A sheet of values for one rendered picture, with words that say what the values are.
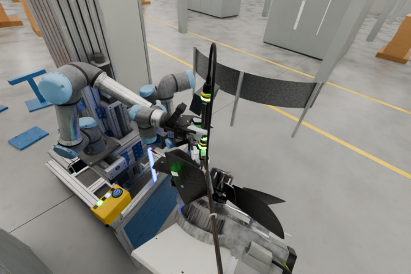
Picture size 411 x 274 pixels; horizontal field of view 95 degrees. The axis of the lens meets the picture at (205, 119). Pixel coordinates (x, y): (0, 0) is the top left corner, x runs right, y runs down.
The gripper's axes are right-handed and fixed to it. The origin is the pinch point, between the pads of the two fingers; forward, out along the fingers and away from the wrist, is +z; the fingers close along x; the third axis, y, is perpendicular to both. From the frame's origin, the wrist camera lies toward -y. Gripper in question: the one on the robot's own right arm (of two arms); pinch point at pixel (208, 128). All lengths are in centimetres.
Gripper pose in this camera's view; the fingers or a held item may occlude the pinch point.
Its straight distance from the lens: 75.2
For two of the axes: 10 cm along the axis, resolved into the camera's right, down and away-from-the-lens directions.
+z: 9.5, 2.5, -2.1
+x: -3.2, 5.9, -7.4
